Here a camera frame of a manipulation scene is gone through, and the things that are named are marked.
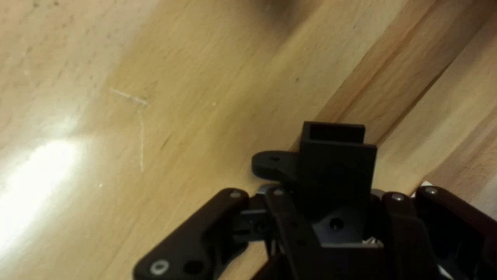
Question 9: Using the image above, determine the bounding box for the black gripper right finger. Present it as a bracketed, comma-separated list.
[382, 187, 497, 280]

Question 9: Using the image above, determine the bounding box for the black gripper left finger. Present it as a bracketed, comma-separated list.
[132, 185, 310, 280]

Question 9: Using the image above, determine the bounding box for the tall black bracket part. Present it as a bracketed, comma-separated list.
[251, 121, 377, 246]

